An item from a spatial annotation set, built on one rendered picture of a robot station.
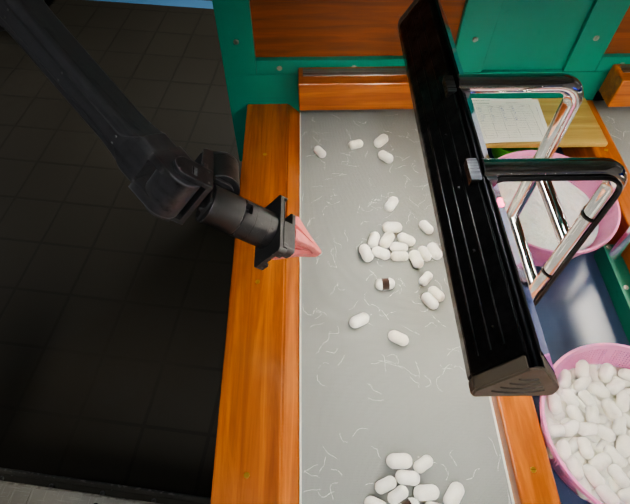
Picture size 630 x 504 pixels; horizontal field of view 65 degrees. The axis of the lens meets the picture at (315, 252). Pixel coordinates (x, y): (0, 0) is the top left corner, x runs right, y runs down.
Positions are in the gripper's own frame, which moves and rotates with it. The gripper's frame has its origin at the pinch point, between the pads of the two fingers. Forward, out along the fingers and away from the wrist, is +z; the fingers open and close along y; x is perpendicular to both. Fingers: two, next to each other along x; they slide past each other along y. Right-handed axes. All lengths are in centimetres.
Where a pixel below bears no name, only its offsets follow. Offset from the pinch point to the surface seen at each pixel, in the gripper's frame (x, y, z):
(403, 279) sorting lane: -0.9, 2.0, 20.1
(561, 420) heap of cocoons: -13.9, -23.2, 37.7
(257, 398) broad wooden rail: 13.1, -20.2, -0.9
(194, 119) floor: 101, 133, 15
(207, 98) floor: 98, 148, 18
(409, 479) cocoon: -0.3, -31.8, 16.2
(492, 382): -26.5, -29.1, -1.8
